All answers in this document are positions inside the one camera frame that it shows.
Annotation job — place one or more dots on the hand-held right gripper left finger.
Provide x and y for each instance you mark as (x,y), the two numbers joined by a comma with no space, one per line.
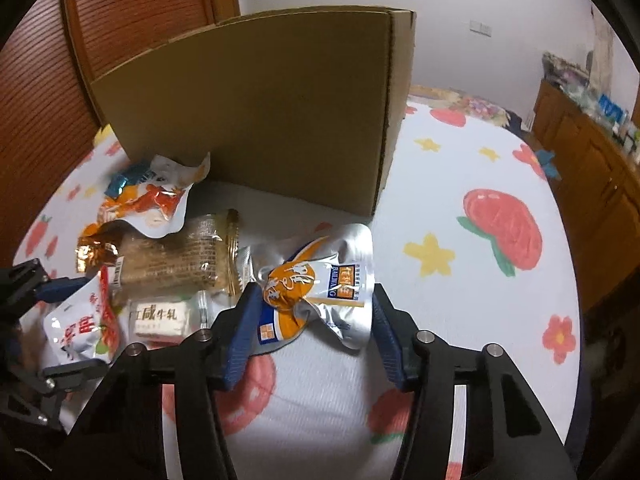
(244,332)

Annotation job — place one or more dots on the white nougat candy pack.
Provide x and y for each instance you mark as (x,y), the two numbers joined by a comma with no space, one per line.
(160,317)

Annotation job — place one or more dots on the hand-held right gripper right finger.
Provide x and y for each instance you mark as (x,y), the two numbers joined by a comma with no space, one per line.
(386,342)

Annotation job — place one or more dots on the shiny teal foil packet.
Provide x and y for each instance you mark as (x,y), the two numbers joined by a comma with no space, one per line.
(122,180)

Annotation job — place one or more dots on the floral quilt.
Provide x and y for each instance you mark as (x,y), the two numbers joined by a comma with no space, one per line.
(470,107)

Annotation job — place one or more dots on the clear-wrapped brown bread packet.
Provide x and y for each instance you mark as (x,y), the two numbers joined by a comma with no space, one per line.
(170,255)

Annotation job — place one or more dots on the red and white snack packet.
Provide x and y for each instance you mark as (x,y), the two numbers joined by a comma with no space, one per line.
(75,330)

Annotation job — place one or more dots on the silver and orange snack packet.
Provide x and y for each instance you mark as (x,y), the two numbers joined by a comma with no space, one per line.
(320,270)

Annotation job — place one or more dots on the beige hanging cloth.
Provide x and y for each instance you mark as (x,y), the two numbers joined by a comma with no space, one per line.
(604,45)

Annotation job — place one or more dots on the wooden cabinet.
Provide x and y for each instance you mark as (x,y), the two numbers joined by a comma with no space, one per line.
(590,160)

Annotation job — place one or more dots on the white packet with orange print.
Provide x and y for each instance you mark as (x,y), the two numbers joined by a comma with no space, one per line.
(160,205)

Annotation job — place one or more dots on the small blue toy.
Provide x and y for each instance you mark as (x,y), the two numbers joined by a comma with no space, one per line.
(549,164)

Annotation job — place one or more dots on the gold foil snack packet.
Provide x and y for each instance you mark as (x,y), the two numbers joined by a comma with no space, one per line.
(95,252)

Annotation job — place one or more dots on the white wall switch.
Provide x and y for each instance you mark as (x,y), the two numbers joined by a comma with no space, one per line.
(481,28)

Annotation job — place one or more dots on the yellow plush toy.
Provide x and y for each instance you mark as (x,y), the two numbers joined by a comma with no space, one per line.
(102,135)

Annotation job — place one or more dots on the brown cardboard box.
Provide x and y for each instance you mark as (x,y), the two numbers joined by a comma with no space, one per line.
(250,110)

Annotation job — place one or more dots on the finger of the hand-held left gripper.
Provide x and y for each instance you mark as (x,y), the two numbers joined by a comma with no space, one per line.
(70,374)
(62,290)

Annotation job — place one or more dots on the wooden slatted wardrobe door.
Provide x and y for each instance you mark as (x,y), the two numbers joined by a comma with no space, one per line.
(125,10)

